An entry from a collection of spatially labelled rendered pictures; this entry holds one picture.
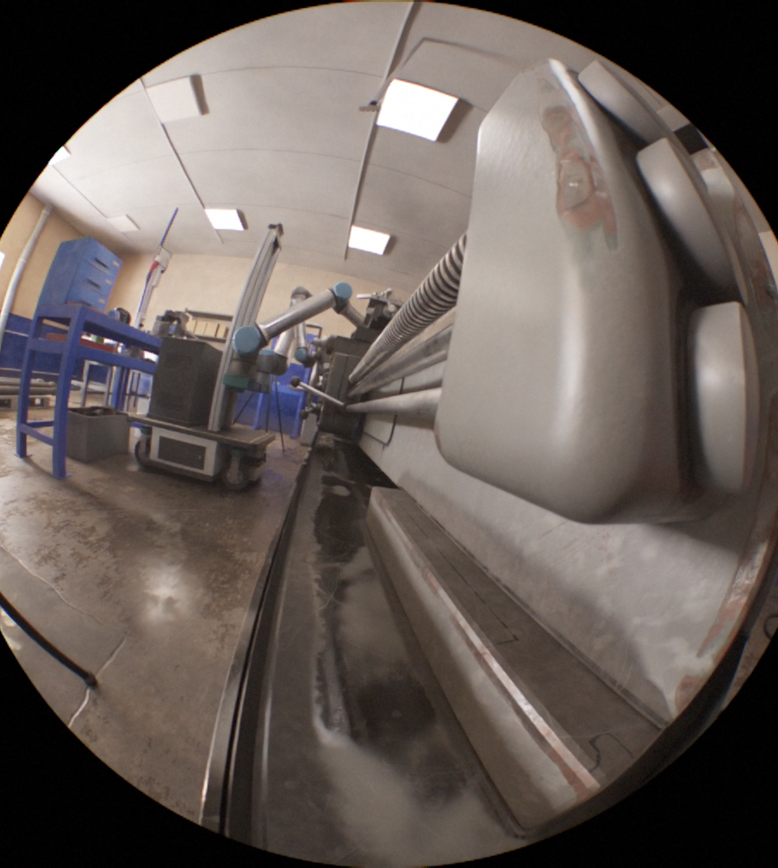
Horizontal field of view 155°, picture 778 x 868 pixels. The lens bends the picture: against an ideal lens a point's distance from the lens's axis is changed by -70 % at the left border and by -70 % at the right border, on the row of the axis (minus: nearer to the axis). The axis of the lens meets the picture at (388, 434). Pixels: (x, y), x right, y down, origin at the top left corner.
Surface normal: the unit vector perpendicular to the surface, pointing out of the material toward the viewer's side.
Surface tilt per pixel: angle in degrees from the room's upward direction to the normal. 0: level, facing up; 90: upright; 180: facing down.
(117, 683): 0
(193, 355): 90
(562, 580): 90
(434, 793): 0
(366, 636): 0
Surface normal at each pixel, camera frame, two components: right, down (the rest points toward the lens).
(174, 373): 0.22, 0.08
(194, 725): 0.21, -0.98
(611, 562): -0.95, -0.19
